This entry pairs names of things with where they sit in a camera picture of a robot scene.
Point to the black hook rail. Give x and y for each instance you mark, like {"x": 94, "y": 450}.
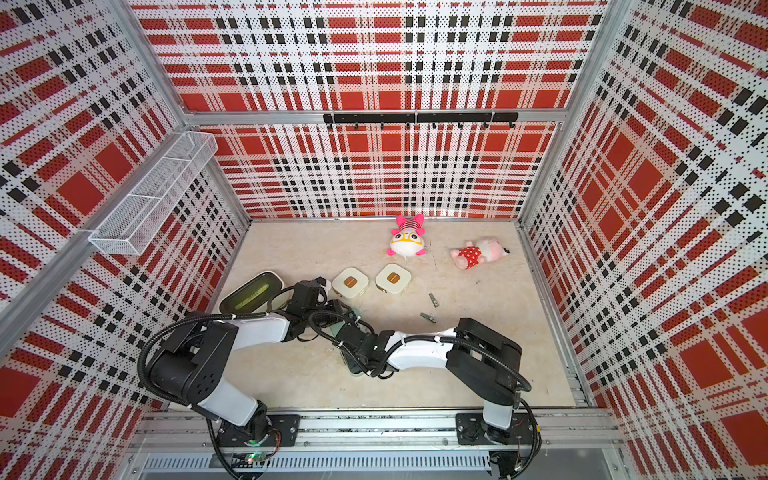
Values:
{"x": 422, "y": 117}

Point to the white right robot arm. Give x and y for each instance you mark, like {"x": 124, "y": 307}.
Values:
{"x": 485, "y": 361}

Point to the green oval tray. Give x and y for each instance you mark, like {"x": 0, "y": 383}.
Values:
{"x": 253, "y": 295}

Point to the cream nail kit case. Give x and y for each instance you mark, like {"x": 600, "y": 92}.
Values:
{"x": 350, "y": 283}
{"x": 393, "y": 279}

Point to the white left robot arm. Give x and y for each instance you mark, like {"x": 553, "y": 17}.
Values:
{"x": 185, "y": 362}

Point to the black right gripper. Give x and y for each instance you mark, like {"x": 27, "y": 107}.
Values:
{"x": 351, "y": 363}

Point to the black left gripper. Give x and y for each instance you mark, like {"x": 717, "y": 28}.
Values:
{"x": 335, "y": 305}

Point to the clear wall shelf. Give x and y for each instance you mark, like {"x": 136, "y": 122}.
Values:
{"x": 134, "y": 222}

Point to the pink strawberry plush toy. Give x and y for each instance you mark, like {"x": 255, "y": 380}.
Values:
{"x": 486, "y": 250}

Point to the pink owl plush toy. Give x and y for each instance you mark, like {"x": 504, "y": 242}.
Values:
{"x": 407, "y": 239}

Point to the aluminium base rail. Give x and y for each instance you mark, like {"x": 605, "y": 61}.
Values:
{"x": 566, "y": 443}

